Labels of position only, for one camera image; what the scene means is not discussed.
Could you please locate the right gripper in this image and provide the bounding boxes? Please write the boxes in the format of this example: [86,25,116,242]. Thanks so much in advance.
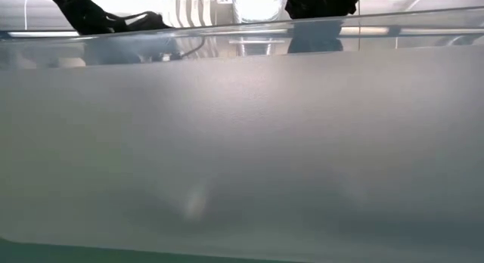
[284,0,367,54]

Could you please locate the clear plastic bin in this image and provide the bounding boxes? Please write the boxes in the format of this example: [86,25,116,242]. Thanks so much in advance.
[0,5,484,263]

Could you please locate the bright window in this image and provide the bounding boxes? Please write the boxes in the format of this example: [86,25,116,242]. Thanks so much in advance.
[232,0,287,24]

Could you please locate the white vertical blinds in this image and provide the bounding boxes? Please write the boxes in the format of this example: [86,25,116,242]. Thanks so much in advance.
[166,0,234,28]

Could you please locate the green table mat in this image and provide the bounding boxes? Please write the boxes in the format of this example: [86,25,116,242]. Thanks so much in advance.
[0,237,315,263]

